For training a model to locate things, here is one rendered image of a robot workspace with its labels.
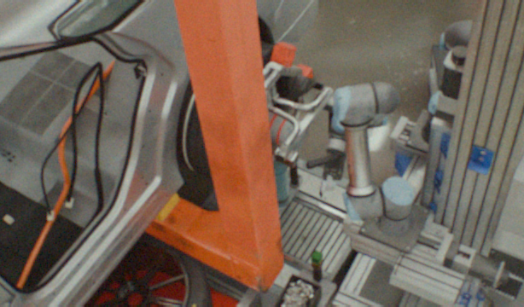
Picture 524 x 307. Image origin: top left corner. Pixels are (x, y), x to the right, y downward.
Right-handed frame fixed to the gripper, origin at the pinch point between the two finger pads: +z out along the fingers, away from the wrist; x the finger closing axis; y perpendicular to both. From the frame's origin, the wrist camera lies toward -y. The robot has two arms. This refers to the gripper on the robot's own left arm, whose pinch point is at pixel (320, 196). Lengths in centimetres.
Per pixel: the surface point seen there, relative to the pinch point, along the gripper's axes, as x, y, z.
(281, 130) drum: 5.5, -22.0, -24.6
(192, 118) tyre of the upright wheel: -7, -59, -20
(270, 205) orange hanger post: -31.5, -18.3, 11.2
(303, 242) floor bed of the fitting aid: 82, -1, 16
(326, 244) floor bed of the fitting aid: 80, 10, 15
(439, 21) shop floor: 159, 58, -148
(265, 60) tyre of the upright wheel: -3, -35, -52
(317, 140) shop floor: 116, -5, -45
